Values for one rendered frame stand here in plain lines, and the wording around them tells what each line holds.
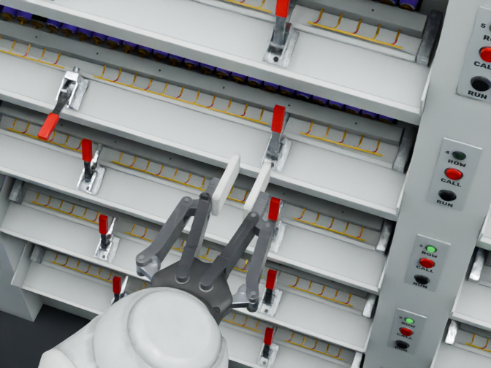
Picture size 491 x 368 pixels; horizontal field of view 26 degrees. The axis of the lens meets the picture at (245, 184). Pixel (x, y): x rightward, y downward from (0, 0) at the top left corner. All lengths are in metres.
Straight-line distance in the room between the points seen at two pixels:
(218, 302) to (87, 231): 0.67
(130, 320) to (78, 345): 0.06
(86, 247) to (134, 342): 0.93
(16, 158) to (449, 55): 0.74
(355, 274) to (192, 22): 0.46
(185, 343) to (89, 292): 1.11
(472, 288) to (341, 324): 0.26
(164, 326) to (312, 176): 0.54
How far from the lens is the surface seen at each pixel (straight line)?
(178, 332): 0.76
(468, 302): 1.42
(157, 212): 1.47
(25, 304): 1.96
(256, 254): 1.07
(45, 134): 1.29
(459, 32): 0.98
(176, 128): 1.30
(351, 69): 1.10
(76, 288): 1.86
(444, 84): 1.04
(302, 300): 1.61
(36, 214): 1.71
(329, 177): 1.26
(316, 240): 1.43
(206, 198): 1.11
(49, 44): 1.34
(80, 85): 1.33
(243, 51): 1.12
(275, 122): 1.21
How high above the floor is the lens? 1.79
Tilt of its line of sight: 57 degrees down
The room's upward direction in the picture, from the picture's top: straight up
